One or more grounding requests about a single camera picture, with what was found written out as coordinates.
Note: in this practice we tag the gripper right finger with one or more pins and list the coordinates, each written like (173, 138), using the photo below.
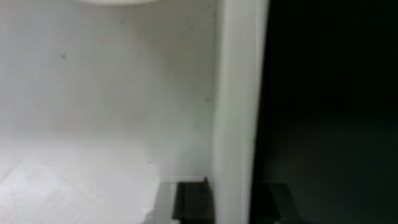
(274, 209)

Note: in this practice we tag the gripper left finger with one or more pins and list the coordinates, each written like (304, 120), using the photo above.
(194, 209)

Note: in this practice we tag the white square tabletop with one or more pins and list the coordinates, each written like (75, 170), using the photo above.
(128, 107)

